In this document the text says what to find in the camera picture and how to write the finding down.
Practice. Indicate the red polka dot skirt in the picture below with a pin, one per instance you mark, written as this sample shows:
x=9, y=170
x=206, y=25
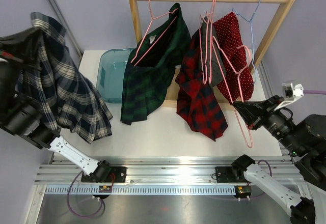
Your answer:
x=239, y=82

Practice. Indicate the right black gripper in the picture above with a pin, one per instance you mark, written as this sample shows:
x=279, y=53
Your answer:
x=259, y=111

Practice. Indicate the pink hanger pair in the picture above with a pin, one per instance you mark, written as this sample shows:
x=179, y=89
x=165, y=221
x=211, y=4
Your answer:
x=207, y=46

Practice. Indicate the red plaid skirt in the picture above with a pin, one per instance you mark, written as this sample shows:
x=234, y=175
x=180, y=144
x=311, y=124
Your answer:
x=196, y=102

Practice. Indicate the aluminium rail base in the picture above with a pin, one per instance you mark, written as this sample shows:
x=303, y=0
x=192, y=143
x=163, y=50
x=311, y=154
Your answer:
x=164, y=151

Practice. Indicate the blue plastic basin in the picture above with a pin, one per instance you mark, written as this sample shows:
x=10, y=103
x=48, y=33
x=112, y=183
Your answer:
x=111, y=73

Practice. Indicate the left black mount plate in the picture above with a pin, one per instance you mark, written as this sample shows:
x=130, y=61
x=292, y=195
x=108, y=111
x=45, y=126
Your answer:
x=117, y=175

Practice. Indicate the right black mount plate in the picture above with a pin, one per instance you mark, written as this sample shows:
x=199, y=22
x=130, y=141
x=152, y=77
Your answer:
x=224, y=174

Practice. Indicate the wooden clothes rack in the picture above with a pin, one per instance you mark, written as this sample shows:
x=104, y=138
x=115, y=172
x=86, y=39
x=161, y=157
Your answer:
x=276, y=22

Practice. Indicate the navy white plaid skirt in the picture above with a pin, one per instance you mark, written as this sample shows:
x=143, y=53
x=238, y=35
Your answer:
x=67, y=98

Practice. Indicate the grey dotted skirt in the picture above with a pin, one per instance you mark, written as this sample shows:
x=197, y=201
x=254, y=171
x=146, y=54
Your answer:
x=218, y=66

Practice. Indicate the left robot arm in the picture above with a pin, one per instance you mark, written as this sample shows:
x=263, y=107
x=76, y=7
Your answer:
x=21, y=116

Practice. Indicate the green plaid skirt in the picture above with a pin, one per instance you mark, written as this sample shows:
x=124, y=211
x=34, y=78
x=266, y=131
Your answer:
x=151, y=67

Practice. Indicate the blue wire hanger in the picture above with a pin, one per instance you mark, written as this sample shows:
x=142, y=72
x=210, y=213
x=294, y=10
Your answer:
x=250, y=21

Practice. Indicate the pink hanger of green skirt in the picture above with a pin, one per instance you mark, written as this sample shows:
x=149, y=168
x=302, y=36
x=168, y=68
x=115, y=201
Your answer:
x=150, y=20

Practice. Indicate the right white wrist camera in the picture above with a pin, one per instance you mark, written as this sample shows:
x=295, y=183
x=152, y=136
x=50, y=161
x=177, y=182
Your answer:
x=292, y=92

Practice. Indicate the black mount plate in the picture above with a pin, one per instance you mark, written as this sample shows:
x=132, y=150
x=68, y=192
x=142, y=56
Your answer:
x=117, y=175
x=224, y=174

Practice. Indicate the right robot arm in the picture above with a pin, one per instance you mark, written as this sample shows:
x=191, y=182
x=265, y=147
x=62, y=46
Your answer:
x=305, y=140

